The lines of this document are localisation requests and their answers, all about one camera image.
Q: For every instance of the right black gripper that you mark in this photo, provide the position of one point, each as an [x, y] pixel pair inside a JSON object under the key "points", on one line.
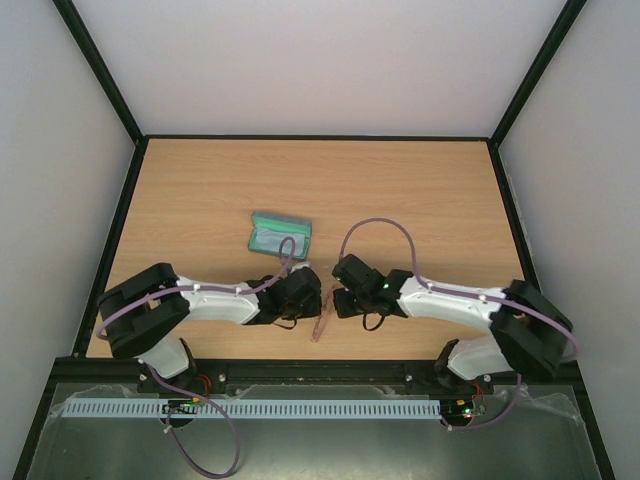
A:
{"points": [[341, 302]]}

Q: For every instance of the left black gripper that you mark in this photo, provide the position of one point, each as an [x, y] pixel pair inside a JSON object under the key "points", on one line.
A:
{"points": [[314, 307]]}

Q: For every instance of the pink sunglasses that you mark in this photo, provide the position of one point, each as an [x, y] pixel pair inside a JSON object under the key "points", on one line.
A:
{"points": [[323, 317]]}

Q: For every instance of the grey glasses case green lining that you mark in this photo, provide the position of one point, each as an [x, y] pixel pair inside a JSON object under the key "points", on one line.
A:
{"points": [[280, 223]]}

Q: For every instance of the light blue cleaning cloth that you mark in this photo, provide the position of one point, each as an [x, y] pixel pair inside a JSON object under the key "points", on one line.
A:
{"points": [[273, 242]]}

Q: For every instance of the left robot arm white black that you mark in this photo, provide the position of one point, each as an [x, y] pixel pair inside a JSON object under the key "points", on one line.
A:
{"points": [[140, 314]]}

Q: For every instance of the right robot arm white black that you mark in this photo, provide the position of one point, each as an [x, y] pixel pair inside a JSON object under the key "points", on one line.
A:
{"points": [[522, 332]]}

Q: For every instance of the right controller board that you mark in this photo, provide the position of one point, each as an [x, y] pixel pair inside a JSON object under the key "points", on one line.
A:
{"points": [[464, 409]]}

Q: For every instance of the controller board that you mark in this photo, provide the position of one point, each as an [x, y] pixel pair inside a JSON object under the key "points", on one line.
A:
{"points": [[464, 409], [183, 406]]}

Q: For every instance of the left controller board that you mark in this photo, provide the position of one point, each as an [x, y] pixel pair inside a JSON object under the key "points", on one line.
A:
{"points": [[183, 406]]}

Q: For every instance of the black aluminium frame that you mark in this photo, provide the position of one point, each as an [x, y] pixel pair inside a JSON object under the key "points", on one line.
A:
{"points": [[77, 368]]}

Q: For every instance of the light blue slotted cable duct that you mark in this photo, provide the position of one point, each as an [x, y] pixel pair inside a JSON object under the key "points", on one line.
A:
{"points": [[124, 408]]}

